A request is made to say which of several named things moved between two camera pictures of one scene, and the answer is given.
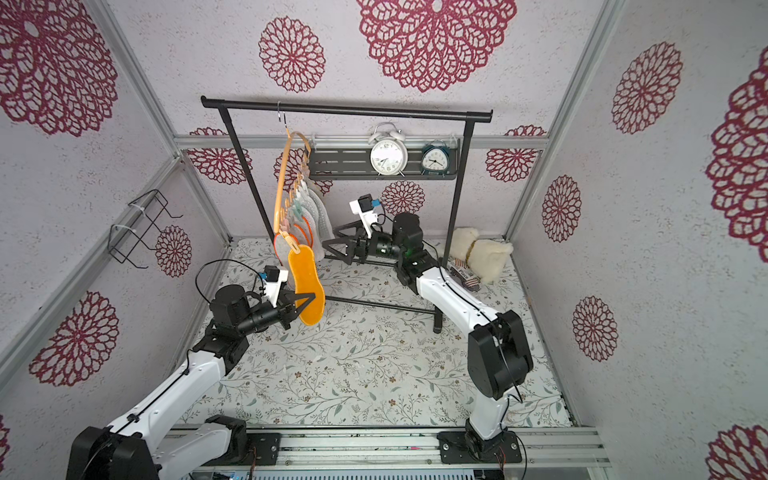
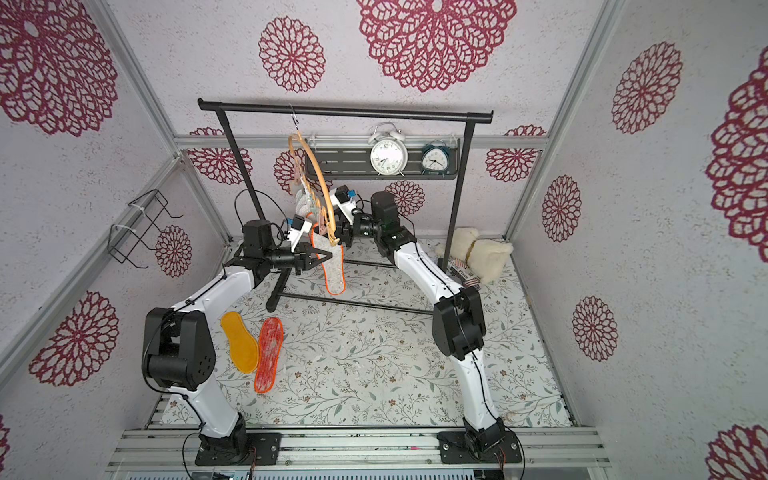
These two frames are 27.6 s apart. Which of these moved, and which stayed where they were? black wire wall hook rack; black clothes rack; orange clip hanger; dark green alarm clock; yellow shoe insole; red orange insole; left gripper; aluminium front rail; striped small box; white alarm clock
Moved: red orange insole; left gripper; orange clip hanger; yellow shoe insole
Stayed: dark green alarm clock; aluminium front rail; white alarm clock; black wire wall hook rack; striped small box; black clothes rack
